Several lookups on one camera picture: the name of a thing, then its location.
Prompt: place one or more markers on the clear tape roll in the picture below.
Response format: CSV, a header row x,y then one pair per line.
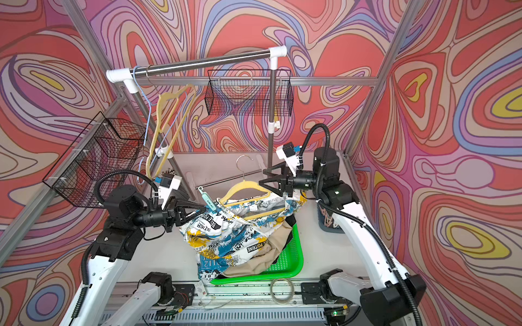
x,y
281,291

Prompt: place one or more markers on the printed white blue yellow shorts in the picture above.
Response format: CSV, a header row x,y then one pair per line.
x,y
230,236

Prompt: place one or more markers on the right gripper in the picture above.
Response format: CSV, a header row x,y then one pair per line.
x,y
285,185

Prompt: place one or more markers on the black wire basket back wall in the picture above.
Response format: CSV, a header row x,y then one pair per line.
x,y
241,92

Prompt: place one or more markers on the yellow hanger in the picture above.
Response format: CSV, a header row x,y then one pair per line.
x,y
172,109
245,191

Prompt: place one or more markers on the light blue wire hanger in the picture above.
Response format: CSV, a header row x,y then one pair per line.
x,y
143,103

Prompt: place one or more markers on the green plastic basket tray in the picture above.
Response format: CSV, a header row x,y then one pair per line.
x,y
288,264

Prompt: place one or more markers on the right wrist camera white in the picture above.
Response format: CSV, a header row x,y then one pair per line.
x,y
291,155

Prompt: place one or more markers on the clothes rack with steel bar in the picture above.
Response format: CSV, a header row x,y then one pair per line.
x,y
127,76

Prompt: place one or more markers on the green clothespin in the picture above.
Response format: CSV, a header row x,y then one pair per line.
x,y
207,199

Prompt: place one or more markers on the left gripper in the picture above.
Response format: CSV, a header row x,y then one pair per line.
x,y
175,216

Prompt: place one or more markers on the black wire basket wall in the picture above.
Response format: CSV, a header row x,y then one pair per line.
x,y
103,146
241,92

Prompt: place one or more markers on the dark teal clothespin bin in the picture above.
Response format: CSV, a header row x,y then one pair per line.
x,y
327,223

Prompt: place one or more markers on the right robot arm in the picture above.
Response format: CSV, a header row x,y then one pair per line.
x,y
390,294

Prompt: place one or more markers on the black wire basket left wall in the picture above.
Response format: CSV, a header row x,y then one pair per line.
x,y
103,146

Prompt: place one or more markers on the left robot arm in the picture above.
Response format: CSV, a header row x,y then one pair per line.
x,y
130,214

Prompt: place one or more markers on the yellow hanger front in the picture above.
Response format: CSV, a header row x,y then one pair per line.
x,y
245,191

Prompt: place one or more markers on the beige shorts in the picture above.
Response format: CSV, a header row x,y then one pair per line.
x,y
267,256

